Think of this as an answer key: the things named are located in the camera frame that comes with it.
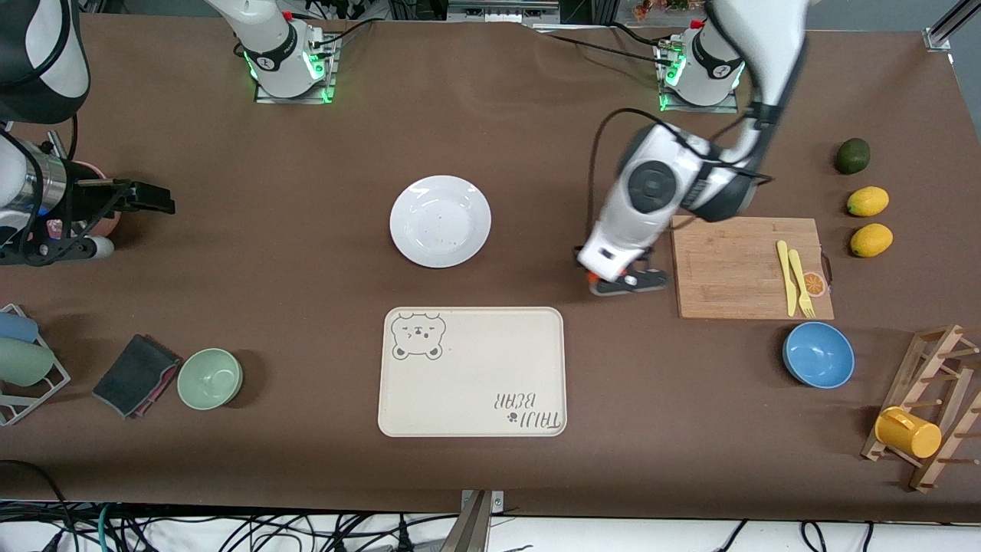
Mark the aluminium frame beam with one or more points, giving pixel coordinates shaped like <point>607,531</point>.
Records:
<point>502,9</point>

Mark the white round plate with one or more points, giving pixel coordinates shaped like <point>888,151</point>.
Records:
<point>441,222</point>

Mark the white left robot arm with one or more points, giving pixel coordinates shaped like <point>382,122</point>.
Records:
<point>651,184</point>

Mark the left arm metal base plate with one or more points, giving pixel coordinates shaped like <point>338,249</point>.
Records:
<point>728,107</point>

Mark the wooden cup drying rack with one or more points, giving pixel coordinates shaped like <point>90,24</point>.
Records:
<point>946,360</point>

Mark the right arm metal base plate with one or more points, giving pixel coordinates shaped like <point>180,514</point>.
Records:
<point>326,84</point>

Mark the yellow plastic fork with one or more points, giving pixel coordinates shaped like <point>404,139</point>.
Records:
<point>801,280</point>

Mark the folded dark grey cloth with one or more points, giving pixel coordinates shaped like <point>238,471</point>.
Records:
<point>132,376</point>

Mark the orange slice sticker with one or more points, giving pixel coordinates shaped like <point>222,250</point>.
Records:
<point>814,284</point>

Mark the aluminium corner profile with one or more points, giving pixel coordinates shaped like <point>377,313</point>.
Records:
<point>941,34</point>

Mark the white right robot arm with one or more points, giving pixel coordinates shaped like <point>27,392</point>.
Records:
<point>276,54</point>

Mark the yellow lemon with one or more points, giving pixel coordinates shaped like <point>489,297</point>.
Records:
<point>871,240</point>
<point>867,201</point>

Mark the yellow mug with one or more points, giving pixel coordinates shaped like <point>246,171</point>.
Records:
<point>908,433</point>

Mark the brown table cover sheet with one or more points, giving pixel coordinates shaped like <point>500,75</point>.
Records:
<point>536,138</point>

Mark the dark green avocado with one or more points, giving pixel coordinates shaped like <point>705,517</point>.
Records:
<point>852,156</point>

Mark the pale green cup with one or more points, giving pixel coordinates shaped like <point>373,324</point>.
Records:
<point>23,362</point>

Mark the blue bowl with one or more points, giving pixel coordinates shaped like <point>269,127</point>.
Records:
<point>818,355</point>

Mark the light blue cup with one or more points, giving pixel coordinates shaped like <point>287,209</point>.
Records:
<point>17,327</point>

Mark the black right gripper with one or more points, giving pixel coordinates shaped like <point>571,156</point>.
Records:
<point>86,197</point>

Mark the pale green bowl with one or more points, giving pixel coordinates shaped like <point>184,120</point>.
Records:
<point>210,379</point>

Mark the metal table edge bracket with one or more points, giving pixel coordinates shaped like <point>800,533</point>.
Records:
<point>479,506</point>

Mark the cream bear print tray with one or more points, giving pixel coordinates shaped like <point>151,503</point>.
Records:
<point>471,383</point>

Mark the bamboo cutting board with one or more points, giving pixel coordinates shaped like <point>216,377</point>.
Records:
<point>736,268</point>

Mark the yellow plastic knife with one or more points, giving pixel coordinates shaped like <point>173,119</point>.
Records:
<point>787,280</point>

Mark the pink bowl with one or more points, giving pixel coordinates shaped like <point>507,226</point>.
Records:
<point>111,224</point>

